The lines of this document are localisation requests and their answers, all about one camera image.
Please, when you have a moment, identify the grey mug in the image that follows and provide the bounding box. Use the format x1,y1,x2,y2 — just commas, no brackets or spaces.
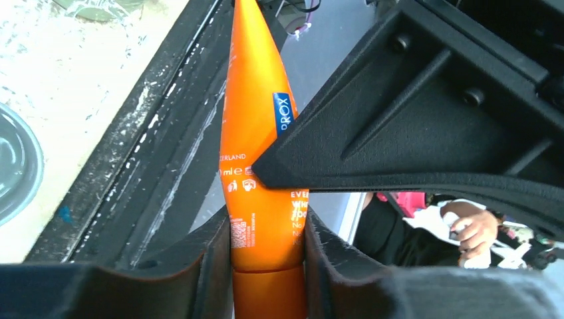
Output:
1,103,44,225

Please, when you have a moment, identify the person in background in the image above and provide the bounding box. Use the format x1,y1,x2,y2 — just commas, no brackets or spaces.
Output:
352,191,563,270

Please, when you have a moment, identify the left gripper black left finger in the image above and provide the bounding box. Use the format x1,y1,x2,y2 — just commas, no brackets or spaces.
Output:
1,208,231,318

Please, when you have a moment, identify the black aluminium base frame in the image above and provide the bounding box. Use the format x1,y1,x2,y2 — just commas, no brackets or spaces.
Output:
26,1,233,269

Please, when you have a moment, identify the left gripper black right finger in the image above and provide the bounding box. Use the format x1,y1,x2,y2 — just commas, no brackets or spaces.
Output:
305,210,563,318

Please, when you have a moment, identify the light green mug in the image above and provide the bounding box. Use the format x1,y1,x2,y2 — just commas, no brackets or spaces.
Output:
53,0,145,22

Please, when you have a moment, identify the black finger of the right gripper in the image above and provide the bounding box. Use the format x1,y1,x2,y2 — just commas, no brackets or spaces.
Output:
267,1,563,240

